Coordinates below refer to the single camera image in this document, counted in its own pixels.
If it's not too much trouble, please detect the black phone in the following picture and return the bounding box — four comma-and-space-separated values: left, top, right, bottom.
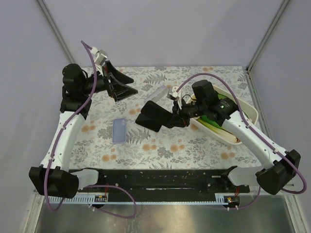
135, 100, 173, 133

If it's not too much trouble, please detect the lilac phone case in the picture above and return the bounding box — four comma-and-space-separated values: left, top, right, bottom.
112, 118, 127, 144

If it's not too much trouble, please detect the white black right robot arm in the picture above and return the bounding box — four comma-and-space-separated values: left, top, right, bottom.
166, 80, 307, 195

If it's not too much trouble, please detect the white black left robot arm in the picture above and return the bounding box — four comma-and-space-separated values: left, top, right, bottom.
29, 61, 138, 199

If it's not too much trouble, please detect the toy bok choy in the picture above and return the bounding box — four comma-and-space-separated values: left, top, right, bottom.
196, 116, 241, 146

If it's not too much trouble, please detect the clear acrylic block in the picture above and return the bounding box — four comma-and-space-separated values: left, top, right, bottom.
150, 85, 167, 102

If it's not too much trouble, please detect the floral tablecloth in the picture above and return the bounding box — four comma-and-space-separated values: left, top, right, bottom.
69, 66, 260, 169

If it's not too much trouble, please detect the white oval basket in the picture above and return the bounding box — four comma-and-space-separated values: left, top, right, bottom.
190, 85, 259, 146

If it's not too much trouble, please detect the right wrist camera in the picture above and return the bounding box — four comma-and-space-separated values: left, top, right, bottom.
167, 86, 181, 100

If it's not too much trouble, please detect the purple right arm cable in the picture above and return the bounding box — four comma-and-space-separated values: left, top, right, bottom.
176, 72, 307, 211

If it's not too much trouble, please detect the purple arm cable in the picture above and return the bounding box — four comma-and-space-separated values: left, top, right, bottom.
45, 40, 138, 218
176, 72, 307, 211

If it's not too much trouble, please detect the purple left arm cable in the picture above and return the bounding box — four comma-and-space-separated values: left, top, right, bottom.
45, 40, 138, 218

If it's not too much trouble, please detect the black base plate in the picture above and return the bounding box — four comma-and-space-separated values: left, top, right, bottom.
83, 167, 250, 203

